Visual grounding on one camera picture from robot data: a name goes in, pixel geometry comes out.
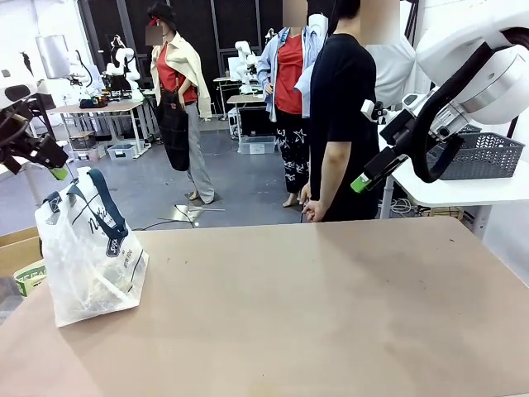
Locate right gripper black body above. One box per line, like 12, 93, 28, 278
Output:
379, 109, 417, 146

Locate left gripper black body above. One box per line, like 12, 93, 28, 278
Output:
0, 105, 34, 175

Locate white shopping bag blue handles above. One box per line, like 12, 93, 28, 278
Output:
35, 167, 150, 328

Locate person's right forearm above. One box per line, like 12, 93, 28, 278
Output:
320, 142, 353, 208

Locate green printed paper bag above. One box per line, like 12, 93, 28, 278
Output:
13, 264, 49, 297

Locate person's right hand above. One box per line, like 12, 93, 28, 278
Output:
301, 200, 328, 223

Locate white shirt on mannequin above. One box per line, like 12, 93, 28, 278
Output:
365, 41, 417, 111

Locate long wood top table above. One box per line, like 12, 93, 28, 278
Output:
48, 100, 160, 160

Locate clear lidded storage bin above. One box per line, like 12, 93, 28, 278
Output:
106, 142, 138, 161

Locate person in black shirt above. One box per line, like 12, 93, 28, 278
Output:
307, 0, 384, 223

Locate white side table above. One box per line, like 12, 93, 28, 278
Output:
378, 123, 529, 241

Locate low brown wooden pallet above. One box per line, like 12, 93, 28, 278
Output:
412, 204, 466, 220

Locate grey light panel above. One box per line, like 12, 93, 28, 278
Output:
35, 35, 70, 79

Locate brown cardboard box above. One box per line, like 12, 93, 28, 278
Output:
0, 226, 43, 277

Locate clear plastic storage box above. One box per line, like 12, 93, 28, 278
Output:
238, 135, 277, 155

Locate mannequin blue shirt red top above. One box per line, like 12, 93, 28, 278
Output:
256, 24, 316, 208

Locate pale collared shirt mannequin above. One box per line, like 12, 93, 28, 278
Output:
307, 13, 331, 42

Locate black cabinet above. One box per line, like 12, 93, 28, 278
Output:
239, 107, 276, 137

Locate mannequin with cream jacket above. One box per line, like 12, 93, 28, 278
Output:
148, 0, 216, 206

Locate small wood top desk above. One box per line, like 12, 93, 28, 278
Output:
213, 75, 245, 119

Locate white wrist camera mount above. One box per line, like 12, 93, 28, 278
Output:
360, 98, 388, 126

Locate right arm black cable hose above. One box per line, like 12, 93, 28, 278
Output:
411, 39, 503, 184

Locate metal mannequin base plate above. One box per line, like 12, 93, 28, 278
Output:
159, 202, 226, 224

